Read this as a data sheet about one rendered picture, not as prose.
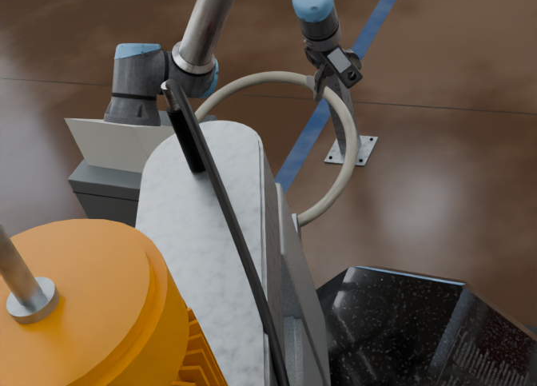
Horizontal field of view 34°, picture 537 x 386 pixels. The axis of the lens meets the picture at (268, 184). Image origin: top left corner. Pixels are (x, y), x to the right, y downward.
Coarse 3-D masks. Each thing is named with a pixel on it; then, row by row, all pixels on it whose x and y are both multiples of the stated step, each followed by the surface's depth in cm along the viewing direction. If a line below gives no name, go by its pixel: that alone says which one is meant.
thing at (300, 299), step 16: (288, 208) 170; (288, 224) 165; (288, 240) 161; (288, 256) 157; (288, 272) 156; (304, 272) 174; (288, 288) 158; (304, 288) 170; (288, 304) 161; (304, 304) 165; (304, 320) 164; (320, 320) 184; (320, 336) 179; (320, 352) 174; (320, 368) 174
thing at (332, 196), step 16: (240, 80) 244; (256, 80) 243; (272, 80) 243; (288, 80) 241; (304, 80) 239; (224, 96) 244; (336, 96) 235; (208, 112) 243; (336, 112) 234; (352, 128) 230; (352, 144) 228; (352, 160) 226; (336, 192) 223; (320, 208) 222; (304, 224) 222
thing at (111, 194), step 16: (160, 112) 317; (80, 176) 300; (96, 176) 298; (112, 176) 296; (128, 176) 294; (80, 192) 303; (96, 192) 299; (112, 192) 295; (128, 192) 291; (96, 208) 306; (112, 208) 302; (128, 208) 298; (128, 224) 305
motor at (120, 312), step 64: (64, 256) 80; (128, 256) 78; (0, 320) 75; (64, 320) 74; (128, 320) 72; (192, 320) 86; (0, 384) 70; (64, 384) 68; (128, 384) 70; (192, 384) 78
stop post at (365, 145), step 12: (336, 84) 378; (348, 96) 389; (348, 108) 390; (336, 120) 393; (336, 132) 399; (336, 144) 413; (360, 144) 407; (372, 144) 407; (336, 156) 407; (360, 156) 403
